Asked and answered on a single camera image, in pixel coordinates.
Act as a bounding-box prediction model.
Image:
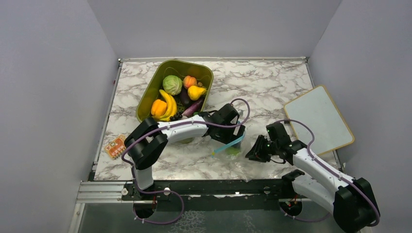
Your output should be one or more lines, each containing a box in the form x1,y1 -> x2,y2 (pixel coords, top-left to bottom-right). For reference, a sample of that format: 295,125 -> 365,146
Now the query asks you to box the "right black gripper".
246,134 -> 279,162

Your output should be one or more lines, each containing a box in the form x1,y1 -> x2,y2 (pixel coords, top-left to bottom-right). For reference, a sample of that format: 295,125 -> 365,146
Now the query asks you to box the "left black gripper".
212,121 -> 244,150

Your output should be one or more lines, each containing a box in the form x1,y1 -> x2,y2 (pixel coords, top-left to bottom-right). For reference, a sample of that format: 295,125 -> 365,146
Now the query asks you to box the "clear zip top bag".
209,125 -> 281,182

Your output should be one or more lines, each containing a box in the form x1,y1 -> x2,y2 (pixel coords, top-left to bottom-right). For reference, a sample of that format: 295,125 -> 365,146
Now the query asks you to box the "dark fake grape bunch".
170,111 -> 183,121

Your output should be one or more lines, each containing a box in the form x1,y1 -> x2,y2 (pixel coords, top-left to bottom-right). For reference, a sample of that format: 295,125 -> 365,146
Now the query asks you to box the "yellow fake lemon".
188,85 -> 207,101

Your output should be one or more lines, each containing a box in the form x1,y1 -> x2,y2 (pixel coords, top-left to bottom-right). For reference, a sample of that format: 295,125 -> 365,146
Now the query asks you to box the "dark fake eggplant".
178,88 -> 192,107

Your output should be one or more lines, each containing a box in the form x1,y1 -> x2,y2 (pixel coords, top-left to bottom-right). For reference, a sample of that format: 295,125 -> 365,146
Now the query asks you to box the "orange fake peach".
183,76 -> 198,89

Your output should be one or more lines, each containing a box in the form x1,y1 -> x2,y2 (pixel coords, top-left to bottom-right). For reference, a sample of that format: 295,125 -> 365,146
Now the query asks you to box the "green fake cabbage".
163,75 -> 183,96

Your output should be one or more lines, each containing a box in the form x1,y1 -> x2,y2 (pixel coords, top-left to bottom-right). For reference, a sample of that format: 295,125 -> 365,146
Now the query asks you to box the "green fake lime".
225,147 -> 241,157

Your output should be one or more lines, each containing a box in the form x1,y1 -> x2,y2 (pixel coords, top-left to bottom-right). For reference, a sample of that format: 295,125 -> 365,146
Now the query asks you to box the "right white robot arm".
245,120 -> 380,233

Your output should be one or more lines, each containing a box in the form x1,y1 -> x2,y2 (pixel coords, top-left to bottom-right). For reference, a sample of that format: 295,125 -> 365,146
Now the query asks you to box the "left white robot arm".
122,103 -> 245,200

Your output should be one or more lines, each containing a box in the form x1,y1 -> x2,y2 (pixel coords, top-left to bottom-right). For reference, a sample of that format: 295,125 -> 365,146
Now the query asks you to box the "purple fake eggplant in bin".
182,98 -> 205,117

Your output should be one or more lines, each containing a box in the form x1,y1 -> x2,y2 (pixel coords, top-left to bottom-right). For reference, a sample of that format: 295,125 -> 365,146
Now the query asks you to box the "yellow fake banana bunch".
152,89 -> 177,121

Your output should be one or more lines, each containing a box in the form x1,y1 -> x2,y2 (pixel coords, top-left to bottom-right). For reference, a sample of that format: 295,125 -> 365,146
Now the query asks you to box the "orange fake bell pepper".
151,99 -> 168,117

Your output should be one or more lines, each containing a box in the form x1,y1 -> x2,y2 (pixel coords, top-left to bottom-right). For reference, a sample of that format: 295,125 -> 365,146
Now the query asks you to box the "olive green plastic bin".
136,59 -> 214,122

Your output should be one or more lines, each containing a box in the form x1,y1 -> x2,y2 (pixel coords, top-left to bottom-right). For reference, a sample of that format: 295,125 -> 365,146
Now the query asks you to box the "white board with yellow rim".
284,85 -> 355,155

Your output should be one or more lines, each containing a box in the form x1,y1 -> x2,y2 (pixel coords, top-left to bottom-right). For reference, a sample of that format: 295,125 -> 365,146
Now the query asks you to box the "orange snack packet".
104,134 -> 126,160

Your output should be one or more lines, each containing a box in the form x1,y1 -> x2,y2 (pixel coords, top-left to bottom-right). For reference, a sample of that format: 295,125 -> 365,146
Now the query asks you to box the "black mounting rail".
121,179 -> 303,212

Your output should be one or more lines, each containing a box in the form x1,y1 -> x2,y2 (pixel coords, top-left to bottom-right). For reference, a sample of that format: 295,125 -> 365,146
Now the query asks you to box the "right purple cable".
274,119 -> 381,228

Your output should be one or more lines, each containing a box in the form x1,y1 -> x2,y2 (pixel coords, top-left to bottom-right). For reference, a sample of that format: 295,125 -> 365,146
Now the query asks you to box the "purple cable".
274,119 -> 381,228
120,98 -> 251,194

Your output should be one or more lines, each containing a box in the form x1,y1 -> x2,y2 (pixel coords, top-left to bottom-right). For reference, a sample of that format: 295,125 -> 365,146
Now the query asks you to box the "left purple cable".
120,98 -> 251,194

